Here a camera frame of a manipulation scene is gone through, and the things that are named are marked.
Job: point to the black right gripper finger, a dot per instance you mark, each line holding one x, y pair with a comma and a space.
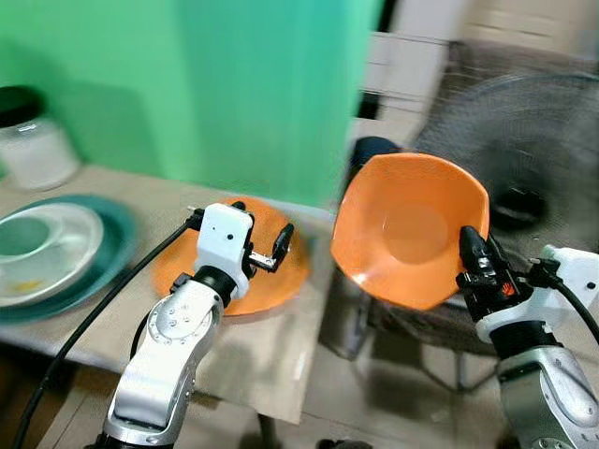
471, 248

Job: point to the orange plastic bowl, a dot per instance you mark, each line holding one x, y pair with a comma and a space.
402, 224

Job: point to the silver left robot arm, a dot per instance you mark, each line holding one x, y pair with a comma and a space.
164, 355

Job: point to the orange plastic plate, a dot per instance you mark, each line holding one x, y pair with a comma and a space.
281, 285

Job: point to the dark blue round object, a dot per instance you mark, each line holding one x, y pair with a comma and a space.
370, 157

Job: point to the green backdrop cloth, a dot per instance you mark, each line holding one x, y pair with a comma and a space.
187, 94

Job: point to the grey electric fan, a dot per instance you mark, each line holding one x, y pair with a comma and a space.
543, 140

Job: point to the teal plate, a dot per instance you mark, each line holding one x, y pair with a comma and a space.
114, 253

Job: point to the white deep plate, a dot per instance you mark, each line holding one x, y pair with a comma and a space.
70, 253

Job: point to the white cabinet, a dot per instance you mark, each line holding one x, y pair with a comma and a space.
402, 75

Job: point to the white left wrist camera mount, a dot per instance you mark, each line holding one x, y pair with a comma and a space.
223, 238

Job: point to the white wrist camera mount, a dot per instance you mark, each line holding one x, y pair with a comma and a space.
223, 238
571, 273

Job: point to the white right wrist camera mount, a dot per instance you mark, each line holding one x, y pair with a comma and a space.
571, 273

